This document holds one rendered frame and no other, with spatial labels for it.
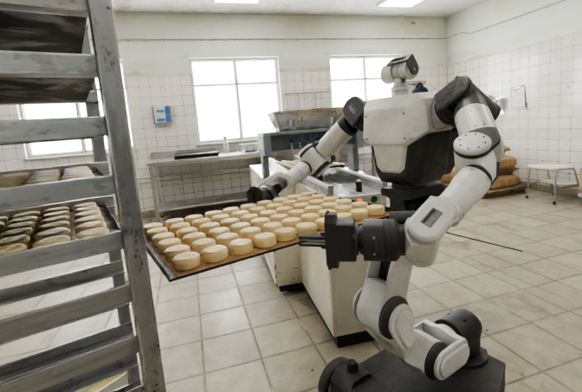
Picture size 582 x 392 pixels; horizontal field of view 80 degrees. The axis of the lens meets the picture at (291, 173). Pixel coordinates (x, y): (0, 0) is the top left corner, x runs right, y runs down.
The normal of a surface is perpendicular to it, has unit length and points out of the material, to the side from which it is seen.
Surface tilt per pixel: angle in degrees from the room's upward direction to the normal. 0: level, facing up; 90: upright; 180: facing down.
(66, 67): 90
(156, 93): 90
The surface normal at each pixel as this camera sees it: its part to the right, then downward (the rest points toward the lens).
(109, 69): 0.54, 0.07
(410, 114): -0.22, 0.07
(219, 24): 0.29, 0.11
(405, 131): -0.84, 0.15
